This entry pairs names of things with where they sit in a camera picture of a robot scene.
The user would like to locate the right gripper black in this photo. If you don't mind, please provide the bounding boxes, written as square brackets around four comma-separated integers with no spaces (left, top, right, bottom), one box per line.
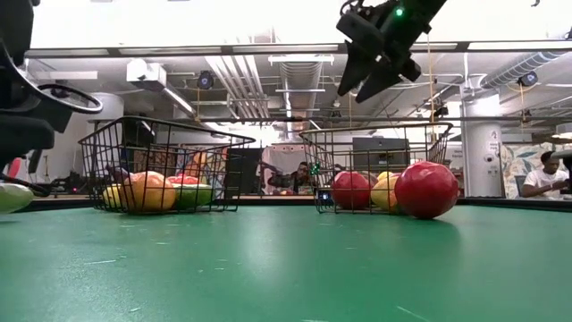
[337,0,448,104]

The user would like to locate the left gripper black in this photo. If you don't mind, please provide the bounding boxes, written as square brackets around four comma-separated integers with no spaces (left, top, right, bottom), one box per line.
[0,116,55,171]

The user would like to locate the green cucumber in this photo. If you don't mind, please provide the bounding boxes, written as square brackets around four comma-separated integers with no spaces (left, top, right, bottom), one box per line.
[0,182,35,215]
[172,182,215,210]

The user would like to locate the purple eggplant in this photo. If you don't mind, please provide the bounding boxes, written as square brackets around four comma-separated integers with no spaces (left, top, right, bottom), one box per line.
[105,165,131,181]

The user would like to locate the yellow oblong squash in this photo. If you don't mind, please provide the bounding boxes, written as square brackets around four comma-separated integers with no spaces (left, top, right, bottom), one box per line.
[102,185,124,209]

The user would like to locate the red apple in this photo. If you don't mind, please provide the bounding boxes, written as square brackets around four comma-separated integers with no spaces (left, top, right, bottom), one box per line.
[331,171,372,211]
[393,160,460,221]

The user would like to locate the yellow mango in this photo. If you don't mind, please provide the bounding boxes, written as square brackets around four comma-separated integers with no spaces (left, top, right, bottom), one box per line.
[370,175,400,212]

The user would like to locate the orange potato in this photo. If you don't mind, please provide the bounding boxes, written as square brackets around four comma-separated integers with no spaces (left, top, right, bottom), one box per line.
[119,170,178,214]

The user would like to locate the red tomato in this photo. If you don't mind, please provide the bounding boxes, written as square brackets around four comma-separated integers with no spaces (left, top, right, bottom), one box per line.
[165,174,198,187]

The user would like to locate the white flat light fixture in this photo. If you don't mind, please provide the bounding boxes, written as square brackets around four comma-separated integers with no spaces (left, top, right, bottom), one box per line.
[267,54,335,66]

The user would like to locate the black monitor box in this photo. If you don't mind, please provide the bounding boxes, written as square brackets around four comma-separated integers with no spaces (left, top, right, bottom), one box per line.
[351,136,411,178]

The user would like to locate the white round column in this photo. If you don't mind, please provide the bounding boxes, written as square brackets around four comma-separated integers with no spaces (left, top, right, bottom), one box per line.
[460,93,506,199]
[86,92,125,135]

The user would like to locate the dark horizontal pipe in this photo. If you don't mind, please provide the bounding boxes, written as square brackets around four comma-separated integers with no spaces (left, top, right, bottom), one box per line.
[169,115,572,125]

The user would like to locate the pink cloth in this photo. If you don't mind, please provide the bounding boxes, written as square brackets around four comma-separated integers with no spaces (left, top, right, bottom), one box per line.
[260,143,309,196]

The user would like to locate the person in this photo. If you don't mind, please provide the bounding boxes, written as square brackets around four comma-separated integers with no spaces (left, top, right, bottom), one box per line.
[267,160,316,196]
[521,150,572,199]

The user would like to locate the black panel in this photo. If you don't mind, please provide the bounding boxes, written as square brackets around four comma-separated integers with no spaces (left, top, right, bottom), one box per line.
[224,147,265,198]

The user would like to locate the colourful painting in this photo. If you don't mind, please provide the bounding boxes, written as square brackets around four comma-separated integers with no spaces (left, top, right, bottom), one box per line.
[133,147,229,200]

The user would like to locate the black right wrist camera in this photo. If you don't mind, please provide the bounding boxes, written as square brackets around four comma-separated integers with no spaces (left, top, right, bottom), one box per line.
[335,6,388,48]

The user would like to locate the bronze wire basket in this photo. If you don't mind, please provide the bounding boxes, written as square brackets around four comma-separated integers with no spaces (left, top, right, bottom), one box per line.
[298,121,455,216]

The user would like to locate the silver ventilation duct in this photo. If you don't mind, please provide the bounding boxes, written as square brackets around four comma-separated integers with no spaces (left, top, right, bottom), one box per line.
[279,61,324,135]

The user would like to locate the corrugated silver duct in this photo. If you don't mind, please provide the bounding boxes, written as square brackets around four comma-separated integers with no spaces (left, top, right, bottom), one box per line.
[480,50,567,89]

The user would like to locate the black wire basket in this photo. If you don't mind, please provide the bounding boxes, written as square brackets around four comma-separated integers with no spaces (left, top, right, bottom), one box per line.
[77,114,257,216]

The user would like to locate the grey metal frame bar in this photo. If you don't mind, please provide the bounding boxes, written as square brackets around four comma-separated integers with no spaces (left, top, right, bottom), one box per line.
[24,40,572,58]

